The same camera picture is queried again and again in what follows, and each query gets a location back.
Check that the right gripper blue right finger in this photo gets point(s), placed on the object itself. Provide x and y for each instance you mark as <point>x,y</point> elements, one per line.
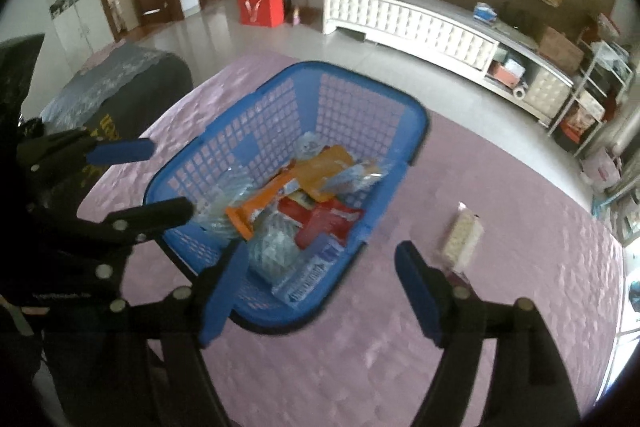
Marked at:
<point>428,292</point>

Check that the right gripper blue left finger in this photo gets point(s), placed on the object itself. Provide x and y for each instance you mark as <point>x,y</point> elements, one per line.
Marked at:
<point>219,285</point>

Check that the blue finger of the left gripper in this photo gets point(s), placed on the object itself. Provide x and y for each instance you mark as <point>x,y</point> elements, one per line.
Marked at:
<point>149,221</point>
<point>120,152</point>

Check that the white cracker pack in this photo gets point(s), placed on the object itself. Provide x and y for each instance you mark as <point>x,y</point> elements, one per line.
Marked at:
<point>463,237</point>

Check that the light blue striped snack bag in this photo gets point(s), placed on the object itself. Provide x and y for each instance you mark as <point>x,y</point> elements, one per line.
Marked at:
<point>272,249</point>

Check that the small orange snack packet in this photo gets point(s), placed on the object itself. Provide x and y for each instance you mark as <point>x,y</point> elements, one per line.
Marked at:
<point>243,216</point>

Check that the red small snack packet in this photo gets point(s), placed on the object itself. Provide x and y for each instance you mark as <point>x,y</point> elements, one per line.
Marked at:
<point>331,218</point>

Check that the green label cracker pack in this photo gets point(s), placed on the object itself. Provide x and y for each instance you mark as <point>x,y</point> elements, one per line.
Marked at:
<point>308,271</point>

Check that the clear silver snack bag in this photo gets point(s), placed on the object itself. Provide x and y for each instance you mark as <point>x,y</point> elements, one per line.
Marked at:
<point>358,177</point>

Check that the orange snack bag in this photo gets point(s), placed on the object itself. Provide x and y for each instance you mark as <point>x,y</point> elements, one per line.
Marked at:
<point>312,174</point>

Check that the dark sofa with lace cover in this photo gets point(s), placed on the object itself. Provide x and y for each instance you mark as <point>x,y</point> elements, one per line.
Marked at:
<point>121,96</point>

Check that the blue plastic basket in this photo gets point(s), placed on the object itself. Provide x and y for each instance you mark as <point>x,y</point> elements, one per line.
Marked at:
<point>296,114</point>

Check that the pink shopping bag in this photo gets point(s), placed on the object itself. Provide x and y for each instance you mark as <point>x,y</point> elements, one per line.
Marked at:
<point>601,170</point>

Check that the red paper bag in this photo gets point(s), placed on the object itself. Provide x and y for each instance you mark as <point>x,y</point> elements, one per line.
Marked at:
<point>261,13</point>

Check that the white TV cabinet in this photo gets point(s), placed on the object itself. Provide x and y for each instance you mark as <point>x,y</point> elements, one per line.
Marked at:
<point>496,57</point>

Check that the white metal shelf rack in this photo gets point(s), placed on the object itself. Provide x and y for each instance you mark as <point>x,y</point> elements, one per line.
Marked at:
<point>601,85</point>

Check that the cardboard box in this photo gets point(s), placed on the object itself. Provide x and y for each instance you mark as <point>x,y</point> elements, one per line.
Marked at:
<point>559,50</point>

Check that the blue tissue box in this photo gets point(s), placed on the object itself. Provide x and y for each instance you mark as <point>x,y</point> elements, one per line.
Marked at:
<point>485,13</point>

